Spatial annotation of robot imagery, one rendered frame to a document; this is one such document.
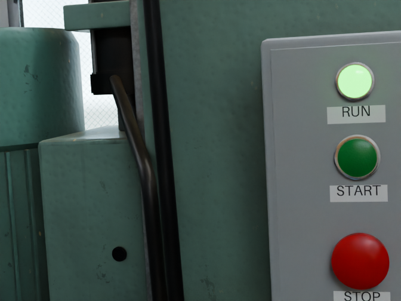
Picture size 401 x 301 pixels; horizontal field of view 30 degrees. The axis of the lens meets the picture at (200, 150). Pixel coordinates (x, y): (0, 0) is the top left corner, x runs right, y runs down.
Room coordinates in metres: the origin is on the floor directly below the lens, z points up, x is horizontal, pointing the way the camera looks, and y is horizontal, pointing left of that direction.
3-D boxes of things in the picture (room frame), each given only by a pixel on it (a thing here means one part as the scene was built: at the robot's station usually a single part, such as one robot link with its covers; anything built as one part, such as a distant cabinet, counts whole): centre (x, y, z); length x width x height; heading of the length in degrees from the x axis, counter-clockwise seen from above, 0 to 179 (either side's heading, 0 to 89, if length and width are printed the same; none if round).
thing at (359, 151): (0.39, -0.08, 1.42); 0.02 x 0.01 x 0.02; 76
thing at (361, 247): (0.39, -0.08, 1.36); 0.03 x 0.01 x 0.03; 76
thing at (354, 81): (0.39, -0.08, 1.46); 0.02 x 0.01 x 0.02; 76
